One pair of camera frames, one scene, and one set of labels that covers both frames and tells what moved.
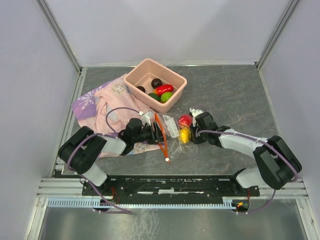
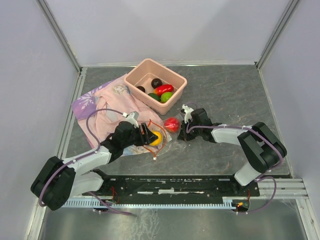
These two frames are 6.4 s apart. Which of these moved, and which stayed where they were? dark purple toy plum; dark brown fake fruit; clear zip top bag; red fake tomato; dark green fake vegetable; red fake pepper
Moved: red fake tomato; clear zip top bag
Stayed: dark brown fake fruit; dark green fake vegetable; dark purple toy plum; red fake pepper
